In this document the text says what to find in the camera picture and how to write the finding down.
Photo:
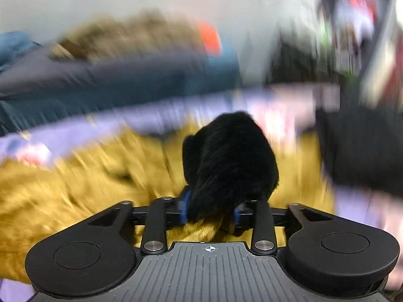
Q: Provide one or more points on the purple floral blanket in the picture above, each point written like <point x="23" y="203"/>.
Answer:
<point x="94" y="124"/>

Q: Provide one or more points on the black knit garment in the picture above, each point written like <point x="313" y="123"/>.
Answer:
<point x="362" y="148"/>

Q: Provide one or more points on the orange cloth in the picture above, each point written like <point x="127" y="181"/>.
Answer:
<point x="210" y="41"/>

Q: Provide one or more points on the grey blanket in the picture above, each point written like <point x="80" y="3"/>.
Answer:
<point x="63" y="72"/>

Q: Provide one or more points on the gold coat with black fur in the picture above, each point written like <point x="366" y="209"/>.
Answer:
<point x="229" y="163"/>

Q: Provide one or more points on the dark blue folded clothes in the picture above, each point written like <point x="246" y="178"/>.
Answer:
<point x="141" y="81"/>

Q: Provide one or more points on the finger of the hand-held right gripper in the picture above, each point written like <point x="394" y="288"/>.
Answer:
<point x="186" y="203"/>
<point x="238" y="217"/>

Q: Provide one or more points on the olive green cloth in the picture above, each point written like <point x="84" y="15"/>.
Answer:
<point x="132" y="34"/>

